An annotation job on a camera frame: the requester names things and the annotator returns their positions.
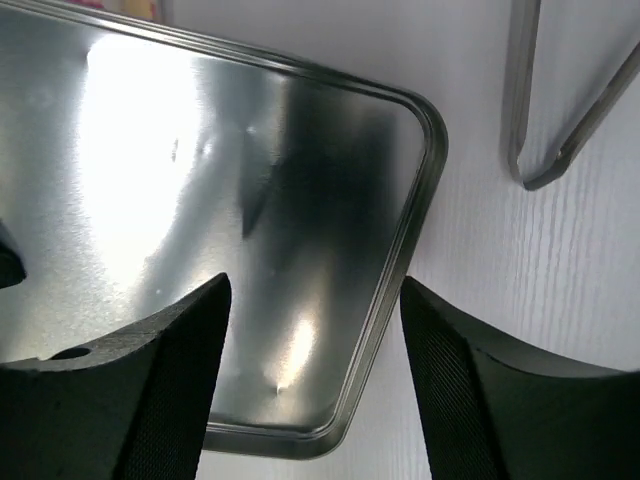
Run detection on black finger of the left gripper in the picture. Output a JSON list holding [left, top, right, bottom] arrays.
[[0, 223, 26, 288]]

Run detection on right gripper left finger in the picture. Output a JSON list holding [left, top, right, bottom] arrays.
[[1, 274, 231, 479]]

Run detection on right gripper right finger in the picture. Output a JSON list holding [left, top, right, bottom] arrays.
[[400, 277, 639, 479]]

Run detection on silver tin lid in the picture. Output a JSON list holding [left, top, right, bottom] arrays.
[[1, 1, 448, 459]]

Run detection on metal tongs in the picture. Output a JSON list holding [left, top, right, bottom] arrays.
[[501, 1, 639, 192]]

